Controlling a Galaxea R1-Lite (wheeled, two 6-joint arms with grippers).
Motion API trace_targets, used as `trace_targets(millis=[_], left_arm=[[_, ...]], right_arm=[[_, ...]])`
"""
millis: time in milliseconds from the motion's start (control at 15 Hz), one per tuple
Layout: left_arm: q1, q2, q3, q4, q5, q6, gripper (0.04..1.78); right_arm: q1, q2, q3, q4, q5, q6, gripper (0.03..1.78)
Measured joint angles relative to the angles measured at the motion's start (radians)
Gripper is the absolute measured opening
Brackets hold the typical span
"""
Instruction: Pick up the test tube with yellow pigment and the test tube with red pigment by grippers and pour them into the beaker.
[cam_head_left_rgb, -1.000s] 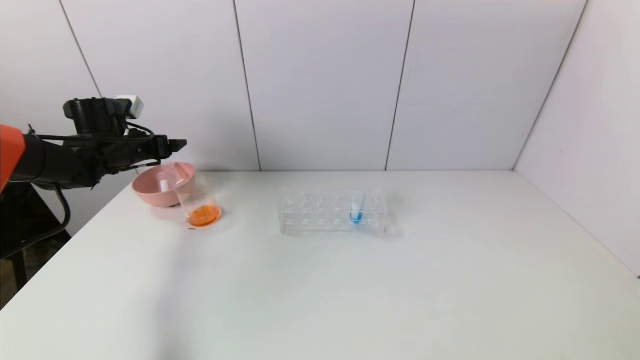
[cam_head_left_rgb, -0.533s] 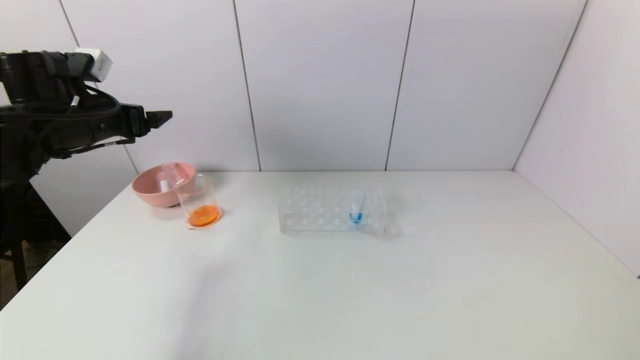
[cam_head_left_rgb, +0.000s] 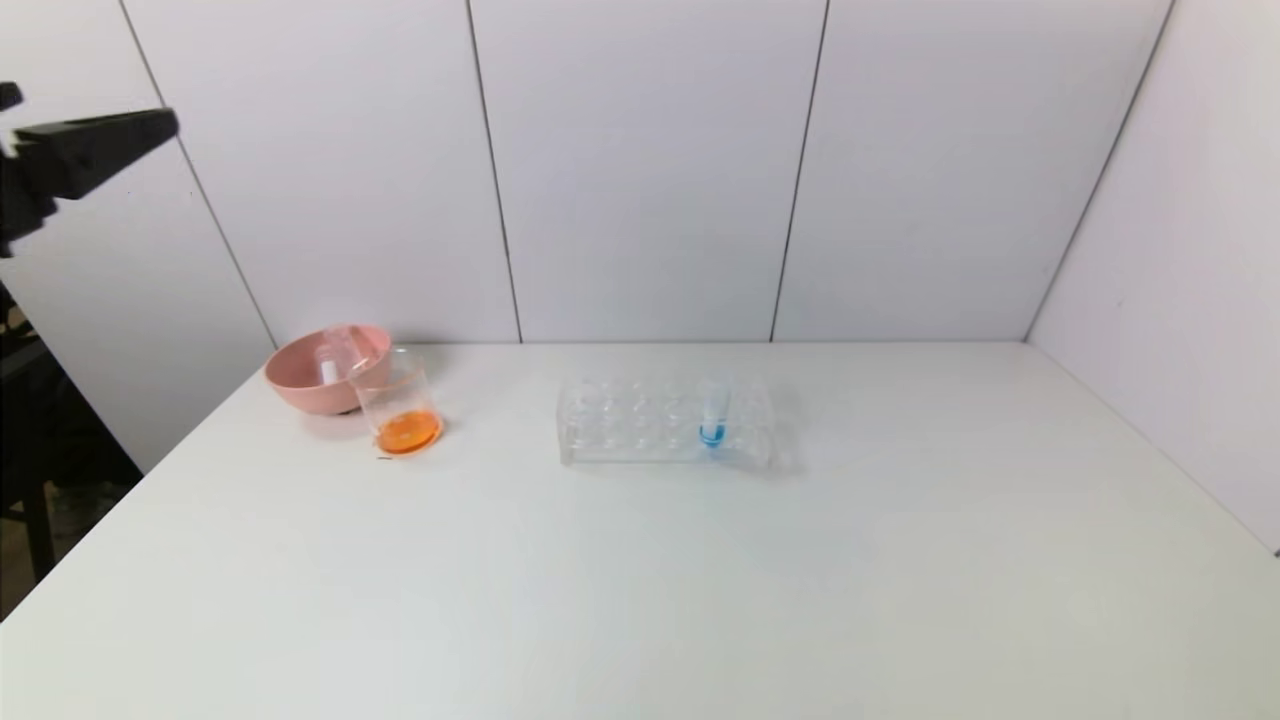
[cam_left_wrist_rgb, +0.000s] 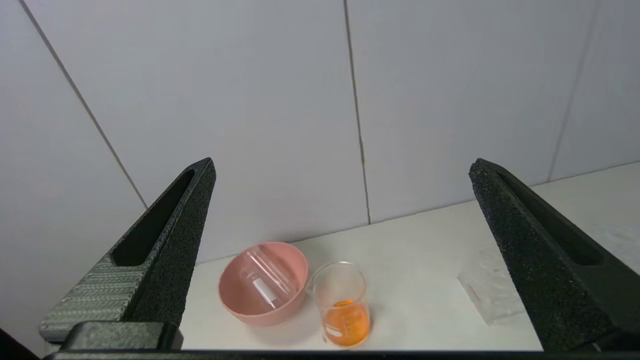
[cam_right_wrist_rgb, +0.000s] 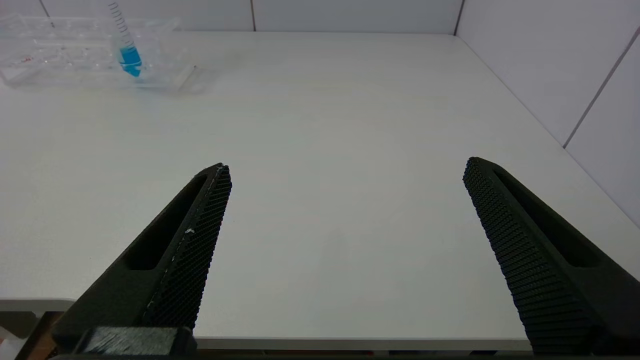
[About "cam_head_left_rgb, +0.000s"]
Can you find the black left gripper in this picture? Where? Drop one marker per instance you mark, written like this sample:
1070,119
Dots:
12,190

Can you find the test tube with yellow pigment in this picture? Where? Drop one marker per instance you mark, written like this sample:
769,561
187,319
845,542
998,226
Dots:
330,368

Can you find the test tube with red pigment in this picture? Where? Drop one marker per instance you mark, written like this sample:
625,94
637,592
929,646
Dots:
357,352

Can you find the clear glass beaker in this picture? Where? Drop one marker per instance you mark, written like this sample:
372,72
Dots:
408,430

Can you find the clear acrylic test tube rack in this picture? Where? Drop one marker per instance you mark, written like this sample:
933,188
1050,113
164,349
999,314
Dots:
640,435

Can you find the test tube with blue pigment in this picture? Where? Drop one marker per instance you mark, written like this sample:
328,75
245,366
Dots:
712,430

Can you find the pink bowl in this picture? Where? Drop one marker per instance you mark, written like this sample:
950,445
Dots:
295,385

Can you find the black furniture frame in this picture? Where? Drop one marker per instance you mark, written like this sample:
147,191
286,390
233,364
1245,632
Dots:
40,450

